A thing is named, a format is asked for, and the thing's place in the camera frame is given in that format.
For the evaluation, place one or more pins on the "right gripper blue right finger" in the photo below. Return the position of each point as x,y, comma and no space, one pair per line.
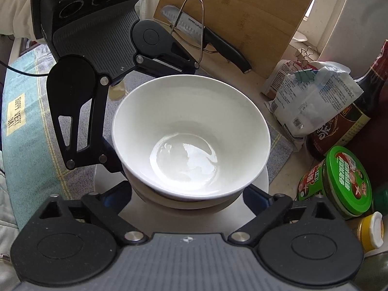
256,200

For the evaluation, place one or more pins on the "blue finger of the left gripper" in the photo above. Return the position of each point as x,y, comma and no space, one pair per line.
110,159

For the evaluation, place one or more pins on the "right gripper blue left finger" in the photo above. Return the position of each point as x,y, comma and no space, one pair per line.
118,197

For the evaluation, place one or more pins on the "white plates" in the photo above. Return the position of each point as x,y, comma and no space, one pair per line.
152,213

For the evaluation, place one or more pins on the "white bowl with pink flowers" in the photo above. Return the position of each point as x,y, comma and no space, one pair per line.
191,137

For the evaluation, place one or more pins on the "santoku kitchen knife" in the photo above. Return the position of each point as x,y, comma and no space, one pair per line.
229,52

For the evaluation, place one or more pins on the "white jacket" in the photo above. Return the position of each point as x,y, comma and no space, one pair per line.
16,19

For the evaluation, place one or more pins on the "grey checked dish mat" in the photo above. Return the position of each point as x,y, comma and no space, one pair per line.
34,168

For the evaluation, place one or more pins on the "dark soy sauce bottle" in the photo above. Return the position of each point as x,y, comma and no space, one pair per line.
345,125

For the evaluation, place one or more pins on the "green lid sauce tub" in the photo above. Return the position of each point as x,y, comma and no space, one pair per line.
342,179

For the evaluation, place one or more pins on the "yellow lid spice jar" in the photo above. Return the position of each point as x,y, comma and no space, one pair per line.
370,231

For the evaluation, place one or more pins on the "white plastic seasoning bag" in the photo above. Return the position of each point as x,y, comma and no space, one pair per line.
303,96

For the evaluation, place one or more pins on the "bamboo cutting board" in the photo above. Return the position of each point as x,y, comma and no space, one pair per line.
260,29

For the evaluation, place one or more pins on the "metal wire rack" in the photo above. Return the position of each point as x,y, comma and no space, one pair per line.
188,25

